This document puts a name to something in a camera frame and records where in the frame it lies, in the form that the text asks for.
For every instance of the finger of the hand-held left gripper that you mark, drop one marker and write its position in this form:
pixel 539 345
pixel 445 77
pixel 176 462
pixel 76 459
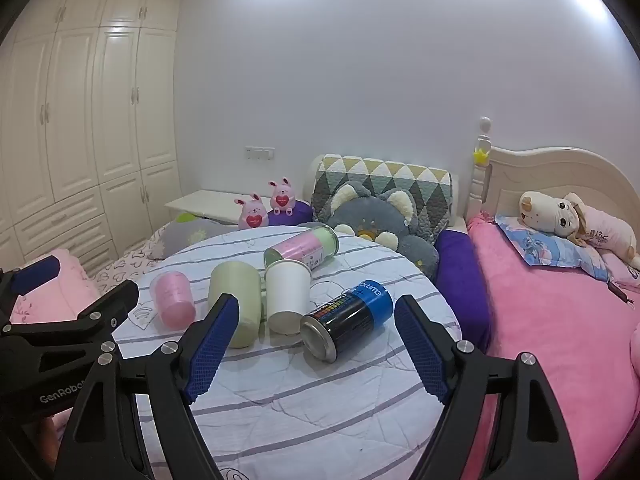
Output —
pixel 107 307
pixel 35 271

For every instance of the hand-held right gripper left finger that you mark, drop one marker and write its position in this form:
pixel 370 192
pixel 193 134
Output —
pixel 210 352

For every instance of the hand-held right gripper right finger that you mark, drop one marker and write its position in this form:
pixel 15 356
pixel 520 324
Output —
pixel 421 352

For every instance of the black and blue cup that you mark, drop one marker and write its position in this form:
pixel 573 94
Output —
pixel 350 325

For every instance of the translucent pink cup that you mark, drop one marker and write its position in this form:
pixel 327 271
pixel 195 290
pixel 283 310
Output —
pixel 172 302

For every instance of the pale green cup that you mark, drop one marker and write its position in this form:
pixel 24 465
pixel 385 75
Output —
pixel 235 287

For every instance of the white cup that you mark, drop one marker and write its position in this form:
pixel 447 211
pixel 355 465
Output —
pixel 287 295

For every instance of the pink and green cup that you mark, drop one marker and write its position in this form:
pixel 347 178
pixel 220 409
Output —
pixel 305 245

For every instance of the light pink blanket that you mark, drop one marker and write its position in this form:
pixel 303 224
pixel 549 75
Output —
pixel 75 280

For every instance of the heart printed sheet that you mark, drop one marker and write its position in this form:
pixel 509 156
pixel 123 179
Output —
pixel 125 265

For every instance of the large purple cushion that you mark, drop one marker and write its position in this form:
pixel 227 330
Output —
pixel 460 280

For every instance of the white striped round table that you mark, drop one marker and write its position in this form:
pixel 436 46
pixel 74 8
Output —
pixel 300 410

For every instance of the grey flower pillow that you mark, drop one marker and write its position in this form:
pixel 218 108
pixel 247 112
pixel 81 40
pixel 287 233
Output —
pixel 200 235

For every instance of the pink fleece blanket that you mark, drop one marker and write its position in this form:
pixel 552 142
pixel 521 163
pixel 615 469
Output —
pixel 550 340

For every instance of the white bedside table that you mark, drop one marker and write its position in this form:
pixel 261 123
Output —
pixel 200 202

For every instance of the pink bunny plush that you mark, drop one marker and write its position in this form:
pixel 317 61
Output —
pixel 282 199
pixel 251 215

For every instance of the grey cat plush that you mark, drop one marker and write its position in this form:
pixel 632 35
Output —
pixel 370 210

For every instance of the blue printed pillow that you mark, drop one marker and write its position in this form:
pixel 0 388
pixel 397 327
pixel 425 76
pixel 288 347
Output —
pixel 540 249

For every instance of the cream wardrobe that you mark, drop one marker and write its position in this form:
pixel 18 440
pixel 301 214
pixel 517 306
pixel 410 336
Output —
pixel 75 110

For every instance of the small purple pillow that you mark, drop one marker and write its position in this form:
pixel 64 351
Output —
pixel 301 212

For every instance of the triangle patterned headboard cover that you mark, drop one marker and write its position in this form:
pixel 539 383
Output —
pixel 380 170

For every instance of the cream dog plush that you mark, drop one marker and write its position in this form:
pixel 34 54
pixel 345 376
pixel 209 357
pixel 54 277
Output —
pixel 550 210

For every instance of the yellow star ornament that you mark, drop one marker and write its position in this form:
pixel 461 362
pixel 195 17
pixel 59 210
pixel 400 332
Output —
pixel 481 156

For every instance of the cream bed headboard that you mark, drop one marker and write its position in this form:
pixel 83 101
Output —
pixel 525 170

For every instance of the wall switch panel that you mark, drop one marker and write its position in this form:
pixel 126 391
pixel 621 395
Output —
pixel 259 153

